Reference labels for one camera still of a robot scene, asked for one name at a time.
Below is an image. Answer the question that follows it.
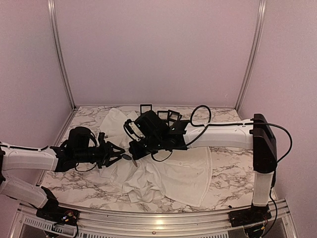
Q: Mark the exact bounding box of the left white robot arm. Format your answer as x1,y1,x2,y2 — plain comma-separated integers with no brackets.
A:
0,126,125,221

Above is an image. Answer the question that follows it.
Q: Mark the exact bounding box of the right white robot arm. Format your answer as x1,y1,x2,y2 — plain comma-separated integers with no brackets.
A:
123,111,278,222

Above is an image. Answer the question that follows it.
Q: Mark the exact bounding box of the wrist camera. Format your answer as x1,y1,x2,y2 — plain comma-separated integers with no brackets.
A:
98,132,106,150
123,119,145,140

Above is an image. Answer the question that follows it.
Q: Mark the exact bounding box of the aluminium front rail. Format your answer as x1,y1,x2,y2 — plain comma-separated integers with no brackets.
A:
8,199,298,238

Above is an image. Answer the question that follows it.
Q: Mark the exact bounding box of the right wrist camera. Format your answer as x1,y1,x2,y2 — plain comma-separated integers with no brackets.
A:
123,119,145,140

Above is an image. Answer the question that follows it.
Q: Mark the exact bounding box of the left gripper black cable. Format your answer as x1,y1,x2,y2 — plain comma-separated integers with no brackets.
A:
74,133,100,173

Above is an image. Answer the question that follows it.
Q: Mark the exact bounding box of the white button shirt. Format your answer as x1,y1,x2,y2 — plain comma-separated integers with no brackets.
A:
99,108,213,208

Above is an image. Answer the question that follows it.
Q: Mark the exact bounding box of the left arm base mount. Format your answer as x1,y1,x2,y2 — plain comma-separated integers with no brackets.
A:
36,186,79,226

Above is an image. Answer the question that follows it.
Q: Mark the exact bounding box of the right aluminium corner post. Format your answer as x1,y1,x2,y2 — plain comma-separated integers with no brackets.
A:
235,0,267,112

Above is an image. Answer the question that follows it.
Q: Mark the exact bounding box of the black display frame right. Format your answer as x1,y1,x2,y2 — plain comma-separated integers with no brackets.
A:
167,110,182,122

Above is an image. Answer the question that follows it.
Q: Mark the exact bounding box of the aluminium corner post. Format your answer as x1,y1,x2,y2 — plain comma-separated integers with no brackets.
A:
235,0,267,112
48,0,76,111

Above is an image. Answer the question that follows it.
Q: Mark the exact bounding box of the left aluminium corner post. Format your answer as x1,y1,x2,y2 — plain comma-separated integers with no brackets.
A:
48,0,76,111

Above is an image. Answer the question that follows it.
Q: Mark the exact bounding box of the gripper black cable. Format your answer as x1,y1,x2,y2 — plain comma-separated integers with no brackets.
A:
151,105,212,162
74,133,100,173

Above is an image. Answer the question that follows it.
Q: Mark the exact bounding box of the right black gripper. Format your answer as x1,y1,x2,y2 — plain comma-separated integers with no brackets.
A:
128,135,163,161

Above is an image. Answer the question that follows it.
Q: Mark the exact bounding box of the blue round brooch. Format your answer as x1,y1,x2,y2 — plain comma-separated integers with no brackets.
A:
122,154,131,160

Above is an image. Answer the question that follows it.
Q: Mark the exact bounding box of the black display frame middle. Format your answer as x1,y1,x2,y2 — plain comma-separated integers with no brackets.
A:
157,110,169,122

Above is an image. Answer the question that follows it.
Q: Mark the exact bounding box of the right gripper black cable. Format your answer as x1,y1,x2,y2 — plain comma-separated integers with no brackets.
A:
151,105,212,162

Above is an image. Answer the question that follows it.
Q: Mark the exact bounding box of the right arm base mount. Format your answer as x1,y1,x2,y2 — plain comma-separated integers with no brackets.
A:
228,204,272,227

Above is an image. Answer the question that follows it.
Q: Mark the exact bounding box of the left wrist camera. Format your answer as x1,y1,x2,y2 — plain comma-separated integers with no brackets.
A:
98,132,106,150

